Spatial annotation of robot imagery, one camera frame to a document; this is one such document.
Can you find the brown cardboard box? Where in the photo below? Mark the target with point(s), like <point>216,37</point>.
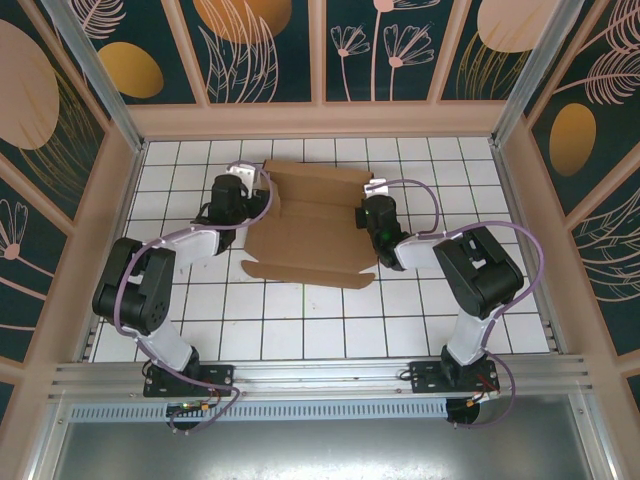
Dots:
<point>310,240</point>

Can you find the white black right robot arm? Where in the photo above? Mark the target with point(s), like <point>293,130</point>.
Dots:
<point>485,270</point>

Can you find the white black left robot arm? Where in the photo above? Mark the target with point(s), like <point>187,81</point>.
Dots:
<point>135,285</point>

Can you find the grey metal sheet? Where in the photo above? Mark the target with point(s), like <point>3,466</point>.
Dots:
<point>320,450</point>

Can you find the aluminium side rail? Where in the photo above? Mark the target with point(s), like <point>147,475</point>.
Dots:
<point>107,250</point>
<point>530,200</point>

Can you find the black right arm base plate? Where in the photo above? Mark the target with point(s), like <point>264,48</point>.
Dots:
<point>425,377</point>

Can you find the long aluminium mounting rail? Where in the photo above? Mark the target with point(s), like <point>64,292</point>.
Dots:
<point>320,375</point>

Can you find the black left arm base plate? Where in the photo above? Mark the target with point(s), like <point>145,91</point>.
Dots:
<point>215,380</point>

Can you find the aluminium corner post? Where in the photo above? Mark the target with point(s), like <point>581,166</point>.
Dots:
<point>540,65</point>
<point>95,75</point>

